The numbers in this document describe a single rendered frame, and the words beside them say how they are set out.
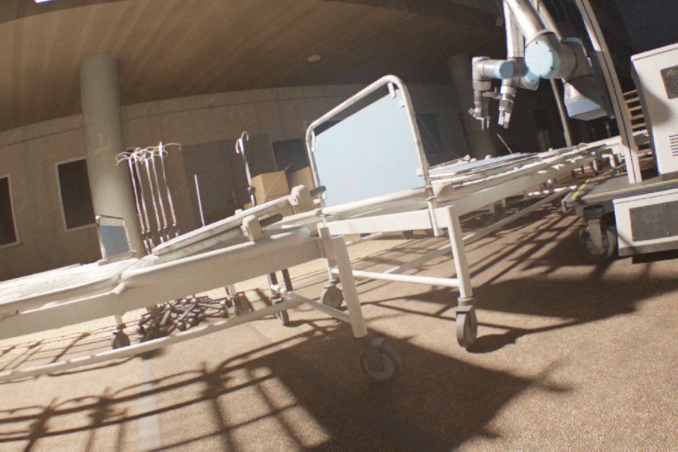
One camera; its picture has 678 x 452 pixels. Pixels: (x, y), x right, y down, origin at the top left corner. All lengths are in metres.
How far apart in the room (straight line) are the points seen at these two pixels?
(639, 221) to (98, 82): 5.57
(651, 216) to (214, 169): 6.85
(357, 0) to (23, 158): 6.64
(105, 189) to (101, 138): 0.68
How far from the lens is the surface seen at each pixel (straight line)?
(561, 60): 1.50
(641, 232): 1.61
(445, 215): 1.10
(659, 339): 1.10
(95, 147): 5.04
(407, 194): 1.20
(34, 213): 7.44
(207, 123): 7.47
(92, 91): 5.30
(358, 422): 0.95
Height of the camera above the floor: 0.56
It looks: level
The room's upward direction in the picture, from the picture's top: 13 degrees counter-clockwise
